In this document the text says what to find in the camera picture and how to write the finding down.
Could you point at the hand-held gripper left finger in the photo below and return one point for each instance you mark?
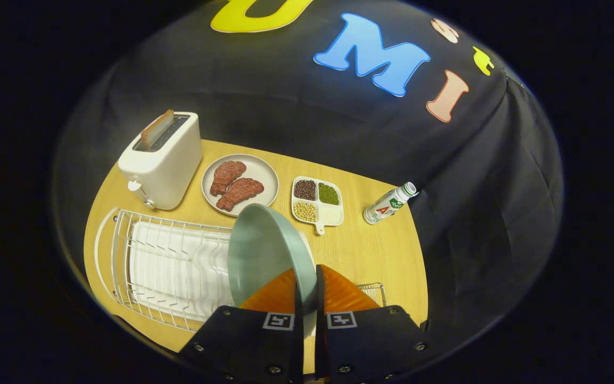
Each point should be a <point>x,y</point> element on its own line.
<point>248,346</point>

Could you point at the black backdrop cloth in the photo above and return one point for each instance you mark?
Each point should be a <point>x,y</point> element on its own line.
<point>285,106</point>

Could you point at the slice of toast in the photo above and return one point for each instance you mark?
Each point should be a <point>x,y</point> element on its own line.
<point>156,129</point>

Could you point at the white divided dish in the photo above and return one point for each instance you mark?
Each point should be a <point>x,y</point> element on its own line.
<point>331,215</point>

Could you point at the white drain tray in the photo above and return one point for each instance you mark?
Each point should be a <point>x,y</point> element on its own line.
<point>179,266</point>

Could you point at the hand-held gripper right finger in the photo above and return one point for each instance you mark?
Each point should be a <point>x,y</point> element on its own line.
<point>371,341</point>

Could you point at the beige round plate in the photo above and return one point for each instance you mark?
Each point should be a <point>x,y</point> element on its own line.
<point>261,170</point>

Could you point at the brown meat piece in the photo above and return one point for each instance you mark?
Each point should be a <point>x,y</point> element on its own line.
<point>240,193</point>
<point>227,176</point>

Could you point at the white drink bottle green label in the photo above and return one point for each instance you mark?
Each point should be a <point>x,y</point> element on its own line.
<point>387,205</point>

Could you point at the pale green plate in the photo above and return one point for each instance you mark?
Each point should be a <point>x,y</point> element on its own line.
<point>264,250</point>

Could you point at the pile of dark red beans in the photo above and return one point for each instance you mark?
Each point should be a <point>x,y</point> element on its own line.
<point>305,190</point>

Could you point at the pile of yellow soybeans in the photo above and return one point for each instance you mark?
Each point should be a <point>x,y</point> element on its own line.
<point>305,212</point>

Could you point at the white toaster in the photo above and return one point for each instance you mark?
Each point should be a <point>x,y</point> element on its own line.
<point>166,170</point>

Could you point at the pile of green beans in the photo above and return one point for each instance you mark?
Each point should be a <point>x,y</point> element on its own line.
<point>329,194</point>

